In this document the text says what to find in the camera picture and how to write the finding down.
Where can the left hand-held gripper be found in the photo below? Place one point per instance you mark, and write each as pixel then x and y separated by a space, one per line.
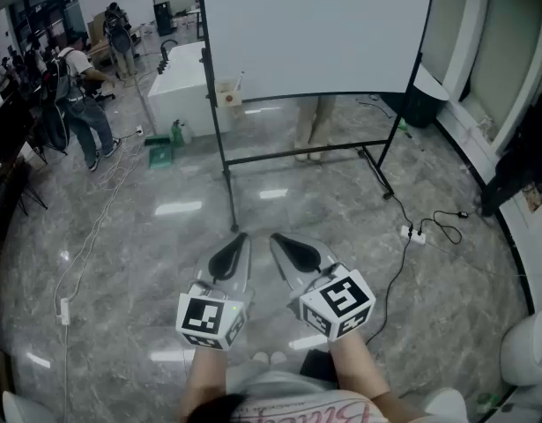
pixel 209 320

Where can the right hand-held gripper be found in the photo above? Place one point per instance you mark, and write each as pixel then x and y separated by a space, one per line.
pixel 341 300

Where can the small wooden box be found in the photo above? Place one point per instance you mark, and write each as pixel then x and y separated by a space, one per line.
pixel 228 97

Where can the person's right forearm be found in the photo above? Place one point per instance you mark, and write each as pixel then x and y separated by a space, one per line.
pixel 363 373

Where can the person's left forearm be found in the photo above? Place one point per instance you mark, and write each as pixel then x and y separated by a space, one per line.
pixel 204 377

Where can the green box on floor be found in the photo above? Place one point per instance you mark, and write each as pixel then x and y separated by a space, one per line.
pixel 161 157

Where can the white whiteboard on black stand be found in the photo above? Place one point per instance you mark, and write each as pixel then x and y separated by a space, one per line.
pixel 319 38

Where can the person's white shoe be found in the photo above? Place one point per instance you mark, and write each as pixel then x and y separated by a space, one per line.
pixel 278 358
pixel 261 358

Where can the black waist pouch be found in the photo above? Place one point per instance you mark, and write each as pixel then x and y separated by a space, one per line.
pixel 317 364

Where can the green bottle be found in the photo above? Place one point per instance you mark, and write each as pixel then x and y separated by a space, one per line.
pixel 177 134

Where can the white power strip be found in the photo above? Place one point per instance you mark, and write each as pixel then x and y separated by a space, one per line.
pixel 65 311
pixel 413 235

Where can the person's white printed shirt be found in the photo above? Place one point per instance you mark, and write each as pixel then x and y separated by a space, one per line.
pixel 297 401

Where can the white rectangular cabinet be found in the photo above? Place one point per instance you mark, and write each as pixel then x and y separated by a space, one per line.
pixel 182 86

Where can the black trash bin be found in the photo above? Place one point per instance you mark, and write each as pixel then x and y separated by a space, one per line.
pixel 420 108

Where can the black curved fixture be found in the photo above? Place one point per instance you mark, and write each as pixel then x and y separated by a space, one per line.
pixel 165 57

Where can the black tall cabinet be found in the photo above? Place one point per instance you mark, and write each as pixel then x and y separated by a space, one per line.
pixel 163 19

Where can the white round stool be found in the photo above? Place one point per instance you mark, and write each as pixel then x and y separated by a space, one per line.
pixel 526 351

